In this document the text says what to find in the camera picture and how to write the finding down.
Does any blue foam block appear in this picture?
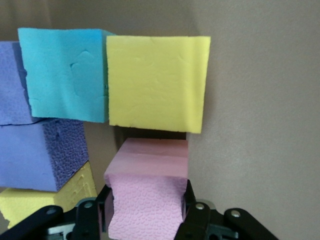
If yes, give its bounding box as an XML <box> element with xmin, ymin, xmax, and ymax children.
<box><xmin>17</xmin><ymin>27</ymin><xmax>117</xmax><ymax>124</ymax></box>

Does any yellow foam block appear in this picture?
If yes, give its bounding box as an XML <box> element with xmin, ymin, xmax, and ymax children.
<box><xmin>0</xmin><ymin>161</ymin><xmax>99</xmax><ymax>230</ymax></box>
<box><xmin>106</xmin><ymin>34</ymin><xmax>211</xmax><ymax>134</ymax></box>

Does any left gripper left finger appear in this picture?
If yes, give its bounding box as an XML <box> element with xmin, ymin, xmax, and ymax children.
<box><xmin>0</xmin><ymin>185</ymin><xmax>115</xmax><ymax>240</ymax></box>

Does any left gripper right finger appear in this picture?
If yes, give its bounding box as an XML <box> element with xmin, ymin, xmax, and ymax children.
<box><xmin>174</xmin><ymin>179</ymin><xmax>280</xmax><ymax>240</ymax></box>

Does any pink foam block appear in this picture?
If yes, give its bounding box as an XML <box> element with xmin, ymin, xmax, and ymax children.
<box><xmin>98</xmin><ymin>137</ymin><xmax>190</xmax><ymax>240</ymax></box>

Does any purple foam block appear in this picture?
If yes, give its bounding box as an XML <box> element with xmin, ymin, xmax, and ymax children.
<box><xmin>0</xmin><ymin>40</ymin><xmax>42</xmax><ymax>126</ymax></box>
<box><xmin>0</xmin><ymin>118</ymin><xmax>90</xmax><ymax>193</ymax></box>

